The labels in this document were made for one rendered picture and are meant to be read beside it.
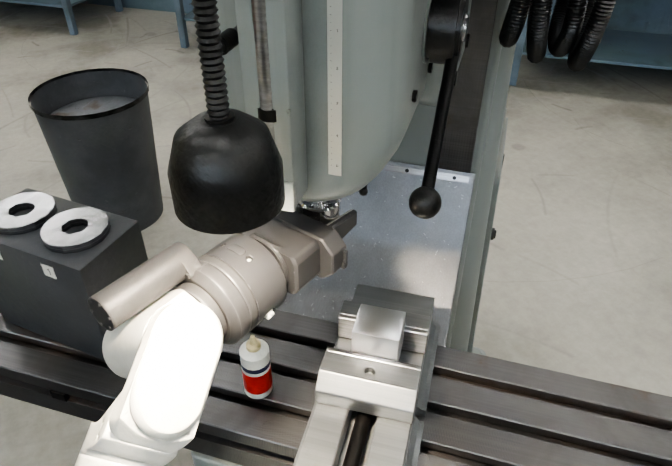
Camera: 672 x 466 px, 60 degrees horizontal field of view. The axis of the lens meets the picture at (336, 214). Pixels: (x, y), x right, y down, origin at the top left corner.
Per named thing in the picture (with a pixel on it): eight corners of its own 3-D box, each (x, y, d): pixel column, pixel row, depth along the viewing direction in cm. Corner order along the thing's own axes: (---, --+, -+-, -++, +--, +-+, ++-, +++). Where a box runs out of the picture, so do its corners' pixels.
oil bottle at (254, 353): (266, 403, 81) (260, 350, 75) (240, 396, 82) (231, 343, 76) (277, 380, 84) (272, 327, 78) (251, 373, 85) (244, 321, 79)
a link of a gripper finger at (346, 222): (351, 226, 69) (319, 252, 65) (351, 204, 67) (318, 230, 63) (362, 231, 68) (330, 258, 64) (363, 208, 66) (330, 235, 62)
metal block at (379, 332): (396, 372, 75) (399, 341, 71) (350, 363, 76) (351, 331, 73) (402, 342, 79) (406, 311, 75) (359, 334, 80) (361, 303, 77)
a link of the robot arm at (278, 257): (349, 220, 59) (271, 284, 52) (347, 289, 65) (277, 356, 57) (258, 180, 65) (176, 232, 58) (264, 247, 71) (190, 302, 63)
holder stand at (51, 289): (111, 365, 86) (76, 263, 75) (3, 321, 94) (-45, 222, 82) (162, 311, 95) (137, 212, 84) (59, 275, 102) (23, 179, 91)
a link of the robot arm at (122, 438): (235, 315, 51) (185, 479, 45) (189, 322, 58) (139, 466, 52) (170, 288, 48) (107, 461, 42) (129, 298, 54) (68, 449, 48)
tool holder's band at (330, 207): (348, 203, 66) (349, 196, 66) (323, 222, 63) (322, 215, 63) (317, 189, 69) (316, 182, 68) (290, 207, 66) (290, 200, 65)
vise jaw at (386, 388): (412, 424, 70) (415, 404, 68) (314, 402, 73) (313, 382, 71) (419, 385, 75) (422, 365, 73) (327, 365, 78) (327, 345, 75)
